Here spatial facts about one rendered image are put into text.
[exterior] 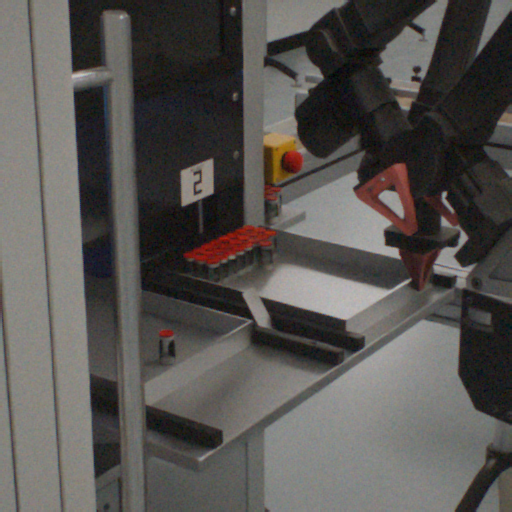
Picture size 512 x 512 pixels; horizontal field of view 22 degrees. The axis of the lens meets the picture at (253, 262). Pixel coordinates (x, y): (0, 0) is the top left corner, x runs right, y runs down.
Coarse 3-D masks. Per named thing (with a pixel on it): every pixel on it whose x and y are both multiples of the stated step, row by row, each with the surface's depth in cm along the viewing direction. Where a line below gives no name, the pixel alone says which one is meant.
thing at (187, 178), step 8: (208, 160) 217; (192, 168) 214; (200, 168) 216; (208, 168) 218; (184, 176) 213; (192, 176) 214; (208, 176) 218; (184, 184) 213; (192, 184) 215; (200, 184) 217; (208, 184) 219; (184, 192) 213; (192, 192) 215; (208, 192) 219; (184, 200) 214; (192, 200) 216
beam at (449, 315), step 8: (440, 264) 310; (448, 264) 310; (448, 272) 306; (456, 272) 306; (464, 272) 306; (448, 304) 305; (456, 304) 305; (440, 312) 306; (448, 312) 305; (456, 312) 304; (432, 320) 308; (440, 320) 307; (448, 320) 306; (456, 320) 306
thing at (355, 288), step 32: (288, 256) 223; (320, 256) 222; (352, 256) 218; (384, 256) 214; (192, 288) 206; (224, 288) 202; (256, 288) 210; (288, 288) 210; (320, 288) 210; (352, 288) 210; (384, 288) 210; (320, 320) 193; (352, 320) 191
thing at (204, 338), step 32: (96, 288) 206; (96, 320) 198; (160, 320) 198; (192, 320) 196; (224, 320) 192; (96, 352) 188; (192, 352) 188; (224, 352) 185; (96, 384) 174; (160, 384) 174
